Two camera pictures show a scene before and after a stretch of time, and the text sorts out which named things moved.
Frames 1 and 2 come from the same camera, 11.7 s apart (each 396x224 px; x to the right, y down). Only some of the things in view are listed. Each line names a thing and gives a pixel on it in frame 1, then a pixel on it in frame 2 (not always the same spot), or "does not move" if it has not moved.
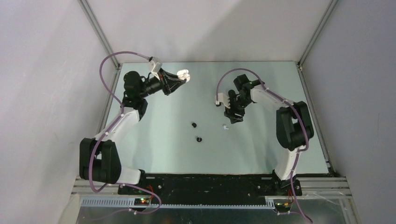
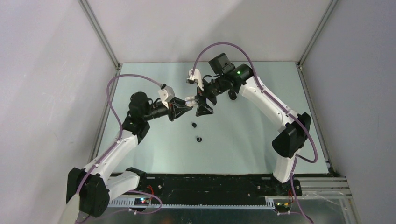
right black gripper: (230, 113) -> (201, 95)
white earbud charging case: (183, 73) -> (190, 101)
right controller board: (283, 206) does not move
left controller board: (141, 201) does not move
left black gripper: (170, 82) -> (177, 107)
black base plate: (211, 189) does not move
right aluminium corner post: (323, 21) does not move
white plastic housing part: (223, 99) -> (196, 76)
